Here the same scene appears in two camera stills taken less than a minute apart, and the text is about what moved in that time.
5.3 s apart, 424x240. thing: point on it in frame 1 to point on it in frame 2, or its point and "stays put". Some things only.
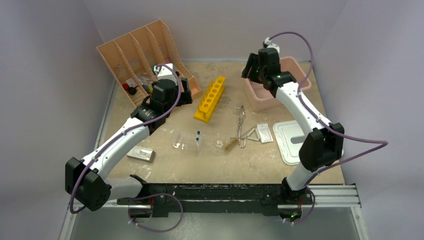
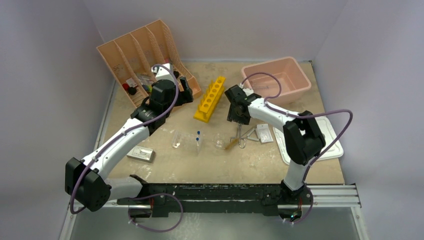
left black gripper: (184, 97) stays put
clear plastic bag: (186, 140) stays put
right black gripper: (253, 62) to (232, 116)
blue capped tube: (197, 139) stays put
